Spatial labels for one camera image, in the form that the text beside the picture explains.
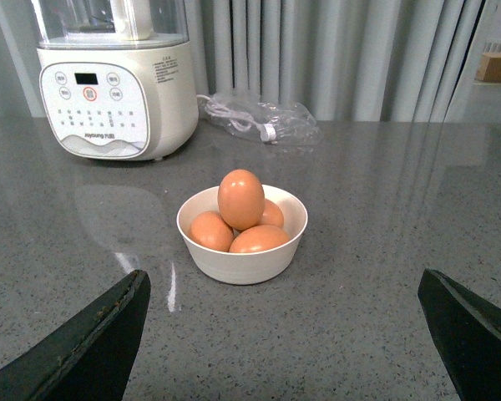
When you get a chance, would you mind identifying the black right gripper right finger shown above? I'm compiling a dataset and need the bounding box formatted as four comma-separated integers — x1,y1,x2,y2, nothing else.
417,269,501,400

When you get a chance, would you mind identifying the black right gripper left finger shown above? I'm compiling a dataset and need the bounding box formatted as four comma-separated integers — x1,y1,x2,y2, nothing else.
0,270,151,400

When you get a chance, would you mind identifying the brown egg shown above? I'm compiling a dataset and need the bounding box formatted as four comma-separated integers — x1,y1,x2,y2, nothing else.
217,169,265,231
188,211,234,252
229,225,290,253
259,199,285,228

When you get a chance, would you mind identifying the brown egg front in bowl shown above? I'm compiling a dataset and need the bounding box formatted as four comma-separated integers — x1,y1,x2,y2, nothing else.
229,225,290,253

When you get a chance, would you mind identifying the brown egg back in bowl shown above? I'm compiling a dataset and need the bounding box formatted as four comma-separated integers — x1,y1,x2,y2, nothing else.
259,199,285,228

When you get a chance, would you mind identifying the cardboard box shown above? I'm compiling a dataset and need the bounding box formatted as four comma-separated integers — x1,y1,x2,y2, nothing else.
475,52,501,83

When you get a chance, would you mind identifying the white bowl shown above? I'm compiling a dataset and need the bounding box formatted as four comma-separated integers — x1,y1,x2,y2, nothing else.
176,185,308,285

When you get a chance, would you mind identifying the white Joyoung soymilk maker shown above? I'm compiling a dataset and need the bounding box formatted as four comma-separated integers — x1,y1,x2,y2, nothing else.
31,1,198,160

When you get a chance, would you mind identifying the clear plastic bag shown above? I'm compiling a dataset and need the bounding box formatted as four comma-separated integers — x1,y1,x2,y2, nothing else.
197,91,321,146

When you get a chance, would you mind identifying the white power cable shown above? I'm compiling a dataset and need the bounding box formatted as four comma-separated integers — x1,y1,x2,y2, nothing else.
196,94,276,145

